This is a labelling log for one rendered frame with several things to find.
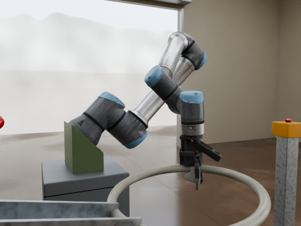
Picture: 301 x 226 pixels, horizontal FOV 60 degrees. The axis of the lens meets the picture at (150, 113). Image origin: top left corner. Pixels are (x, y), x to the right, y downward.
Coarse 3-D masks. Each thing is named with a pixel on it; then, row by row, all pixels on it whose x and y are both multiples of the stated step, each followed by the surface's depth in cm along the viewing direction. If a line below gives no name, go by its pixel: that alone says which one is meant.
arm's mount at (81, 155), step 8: (64, 128) 143; (72, 128) 126; (64, 136) 144; (72, 136) 126; (80, 136) 128; (64, 144) 145; (72, 144) 126; (80, 144) 128; (88, 144) 130; (64, 152) 145; (72, 152) 126; (80, 152) 128; (88, 152) 130; (96, 152) 132; (72, 160) 127; (80, 160) 128; (88, 160) 130; (96, 160) 132; (72, 168) 128; (80, 168) 129; (88, 168) 131; (96, 168) 133
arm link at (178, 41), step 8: (176, 32) 146; (184, 32) 150; (168, 40) 149; (176, 40) 140; (184, 40) 146; (192, 40) 152; (168, 48) 130; (176, 48) 131; (184, 48) 149; (168, 56) 121; (176, 56) 126; (160, 64) 114; (168, 64) 115; (176, 64) 124; (152, 72) 105; (160, 72) 105; (168, 72) 109; (144, 80) 108; (152, 80) 105; (160, 80) 105; (168, 80) 106; (152, 88) 108; (160, 88) 106; (168, 88) 106; (176, 88) 107; (160, 96) 109; (168, 96) 107
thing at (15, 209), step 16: (0, 208) 55; (16, 208) 56; (32, 208) 58; (48, 208) 61; (64, 208) 63; (80, 208) 66; (96, 208) 68; (112, 208) 72; (0, 224) 45; (16, 224) 46; (32, 224) 48; (48, 224) 50; (64, 224) 52; (80, 224) 54; (96, 224) 56; (112, 224) 59; (128, 224) 62
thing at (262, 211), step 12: (156, 168) 103; (168, 168) 103; (180, 168) 103; (204, 168) 101; (216, 168) 99; (132, 180) 95; (240, 180) 90; (252, 180) 85; (120, 192) 87; (264, 192) 76; (264, 204) 69; (120, 216) 68; (252, 216) 64; (264, 216) 65
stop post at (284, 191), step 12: (276, 132) 148; (288, 132) 141; (300, 132) 143; (276, 144) 151; (288, 144) 144; (276, 156) 151; (288, 156) 144; (276, 168) 151; (288, 168) 145; (276, 180) 152; (288, 180) 146; (276, 192) 152; (288, 192) 146; (276, 204) 152; (288, 204) 147; (276, 216) 152; (288, 216) 148
